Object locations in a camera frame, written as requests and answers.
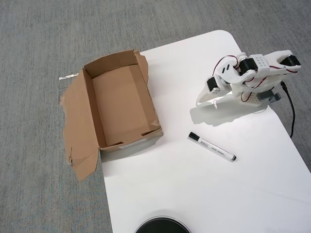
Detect white marker pen black cap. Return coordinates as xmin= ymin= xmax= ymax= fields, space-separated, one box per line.
xmin=187 ymin=131 xmax=238 ymax=163

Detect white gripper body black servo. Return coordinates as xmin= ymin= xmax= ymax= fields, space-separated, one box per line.
xmin=206 ymin=75 xmax=231 ymax=96

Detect red wrist servo wire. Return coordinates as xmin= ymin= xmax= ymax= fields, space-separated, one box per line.
xmin=212 ymin=55 xmax=240 ymax=76

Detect black round object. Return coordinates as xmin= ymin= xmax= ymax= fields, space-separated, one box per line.
xmin=134 ymin=215 xmax=191 ymax=233

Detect clear plastic strip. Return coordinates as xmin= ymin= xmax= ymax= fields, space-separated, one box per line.
xmin=58 ymin=72 xmax=80 ymax=91

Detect black power cable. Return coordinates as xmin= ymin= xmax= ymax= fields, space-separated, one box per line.
xmin=280 ymin=81 xmax=296 ymax=139

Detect grey table clamp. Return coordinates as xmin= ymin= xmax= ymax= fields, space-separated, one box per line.
xmin=257 ymin=89 xmax=282 ymax=104

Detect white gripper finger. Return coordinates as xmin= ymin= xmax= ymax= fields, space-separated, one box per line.
xmin=196 ymin=86 xmax=211 ymax=104
xmin=197 ymin=93 xmax=221 ymax=106

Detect open brown cardboard box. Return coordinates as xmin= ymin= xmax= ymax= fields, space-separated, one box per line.
xmin=59 ymin=48 xmax=164 ymax=182

